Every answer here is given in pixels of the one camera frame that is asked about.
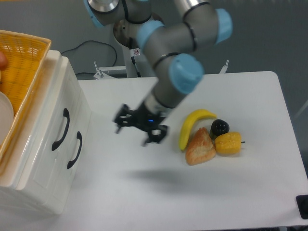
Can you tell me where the black toy berry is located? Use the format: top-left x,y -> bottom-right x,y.
210,119 -> 230,140

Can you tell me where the black corner device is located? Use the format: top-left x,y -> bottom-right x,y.
295,194 -> 308,219

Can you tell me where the yellow banana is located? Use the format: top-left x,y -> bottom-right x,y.
178,109 -> 217,151

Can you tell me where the yellow woven basket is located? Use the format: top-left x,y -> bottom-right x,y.
0,30 -> 51,169

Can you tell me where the red apple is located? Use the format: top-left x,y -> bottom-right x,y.
0,51 -> 8,70

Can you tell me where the yellow bell pepper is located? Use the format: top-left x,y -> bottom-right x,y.
214,132 -> 244,155

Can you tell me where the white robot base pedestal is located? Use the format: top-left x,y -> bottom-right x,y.
93,18 -> 159,80

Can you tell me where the white drawer cabinet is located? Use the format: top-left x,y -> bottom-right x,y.
0,51 -> 91,214

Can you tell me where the white plate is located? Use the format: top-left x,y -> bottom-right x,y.
0,92 -> 14,144

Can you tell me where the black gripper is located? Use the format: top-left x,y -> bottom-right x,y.
114,101 -> 169,147

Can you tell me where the black cable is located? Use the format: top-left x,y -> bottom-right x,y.
60,40 -> 118,67

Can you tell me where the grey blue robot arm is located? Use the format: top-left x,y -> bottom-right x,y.
84,0 -> 233,143

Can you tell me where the toy bread croissant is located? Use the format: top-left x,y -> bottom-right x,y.
185,127 -> 216,166

